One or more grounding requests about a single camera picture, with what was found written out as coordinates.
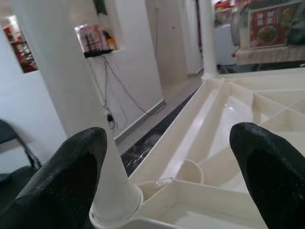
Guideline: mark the white chest freezer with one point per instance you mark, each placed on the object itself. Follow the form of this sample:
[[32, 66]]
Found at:
[[224, 43]]

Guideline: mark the white plastic children table top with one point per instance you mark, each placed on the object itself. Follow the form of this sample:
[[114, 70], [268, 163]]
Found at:
[[214, 167]]

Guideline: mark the dark sauce bottle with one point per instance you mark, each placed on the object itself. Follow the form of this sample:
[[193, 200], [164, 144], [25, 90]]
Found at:
[[110, 43]]

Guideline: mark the grey round container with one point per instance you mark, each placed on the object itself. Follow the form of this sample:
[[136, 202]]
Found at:
[[236, 31]]

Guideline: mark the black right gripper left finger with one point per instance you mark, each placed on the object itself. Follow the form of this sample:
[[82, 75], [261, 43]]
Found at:
[[54, 186]]

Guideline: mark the black metal chair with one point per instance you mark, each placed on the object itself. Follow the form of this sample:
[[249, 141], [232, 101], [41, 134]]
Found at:
[[9, 136]]

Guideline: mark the clear bottle red label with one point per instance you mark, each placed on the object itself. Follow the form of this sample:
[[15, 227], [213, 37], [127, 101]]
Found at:
[[89, 39]]

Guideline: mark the woven wicker bench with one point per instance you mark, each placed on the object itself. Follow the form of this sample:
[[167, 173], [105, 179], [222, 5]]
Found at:
[[269, 56]]

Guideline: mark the black plastic bag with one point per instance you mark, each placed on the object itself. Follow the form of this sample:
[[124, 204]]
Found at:
[[297, 28]]

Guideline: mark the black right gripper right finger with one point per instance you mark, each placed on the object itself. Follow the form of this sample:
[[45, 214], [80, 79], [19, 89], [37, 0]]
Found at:
[[274, 179]]

